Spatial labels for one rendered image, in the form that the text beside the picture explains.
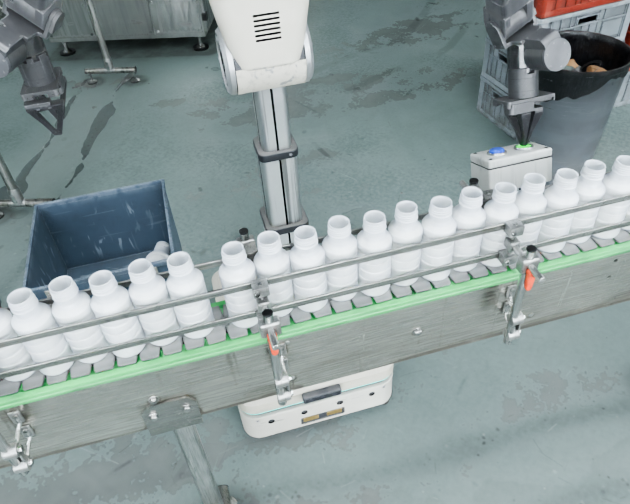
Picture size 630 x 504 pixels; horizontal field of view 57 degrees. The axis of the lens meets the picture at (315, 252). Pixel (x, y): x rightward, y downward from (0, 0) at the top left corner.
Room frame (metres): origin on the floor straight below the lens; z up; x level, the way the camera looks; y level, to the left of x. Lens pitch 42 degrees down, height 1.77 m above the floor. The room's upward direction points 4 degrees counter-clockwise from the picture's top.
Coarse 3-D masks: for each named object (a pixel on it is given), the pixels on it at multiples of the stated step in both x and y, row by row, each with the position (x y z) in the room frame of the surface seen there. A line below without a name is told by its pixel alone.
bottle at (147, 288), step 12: (132, 264) 0.67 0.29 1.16; (144, 264) 0.68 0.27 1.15; (132, 276) 0.65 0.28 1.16; (144, 276) 0.65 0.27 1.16; (156, 276) 0.67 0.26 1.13; (132, 288) 0.66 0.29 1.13; (144, 288) 0.65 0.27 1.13; (156, 288) 0.65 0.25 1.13; (132, 300) 0.65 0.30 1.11; (144, 300) 0.64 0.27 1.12; (156, 300) 0.64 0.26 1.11; (168, 300) 0.66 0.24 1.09; (156, 312) 0.64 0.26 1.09; (168, 312) 0.65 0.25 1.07; (144, 324) 0.64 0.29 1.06; (156, 324) 0.64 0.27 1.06; (168, 324) 0.65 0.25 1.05
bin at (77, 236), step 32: (96, 192) 1.18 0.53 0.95; (128, 192) 1.20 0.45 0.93; (160, 192) 1.21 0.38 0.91; (32, 224) 1.08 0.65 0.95; (64, 224) 1.16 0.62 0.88; (96, 224) 1.18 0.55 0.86; (128, 224) 1.19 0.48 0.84; (160, 224) 1.21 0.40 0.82; (32, 256) 0.98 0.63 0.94; (64, 256) 1.15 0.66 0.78; (96, 256) 1.17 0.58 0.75; (128, 256) 1.18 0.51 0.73; (32, 288) 0.86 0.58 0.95; (128, 288) 0.90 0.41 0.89
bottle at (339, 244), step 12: (336, 216) 0.75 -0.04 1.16; (336, 228) 0.72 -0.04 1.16; (348, 228) 0.73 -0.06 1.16; (324, 240) 0.74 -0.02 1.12; (336, 240) 0.72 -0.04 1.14; (348, 240) 0.72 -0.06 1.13; (336, 252) 0.71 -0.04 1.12; (348, 252) 0.71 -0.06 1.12; (336, 276) 0.71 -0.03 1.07; (348, 276) 0.71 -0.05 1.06; (336, 288) 0.71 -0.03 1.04; (336, 300) 0.71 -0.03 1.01
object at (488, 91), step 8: (488, 80) 3.04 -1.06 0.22; (480, 88) 3.10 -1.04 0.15; (488, 88) 3.04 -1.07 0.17; (496, 88) 2.95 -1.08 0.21; (480, 96) 3.09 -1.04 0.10; (488, 96) 3.03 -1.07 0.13; (496, 96) 3.15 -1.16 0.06; (480, 104) 3.08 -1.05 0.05; (488, 104) 3.02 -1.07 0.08; (480, 112) 3.07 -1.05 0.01; (488, 112) 3.00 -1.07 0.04; (496, 112) 2.94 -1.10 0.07; (496, 120) 2.92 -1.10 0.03; (504, 120) 2.86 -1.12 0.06; (504, 128) 2.84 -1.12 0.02; (512, 128) 2.78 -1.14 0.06; (512, 136) 2.77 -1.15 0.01
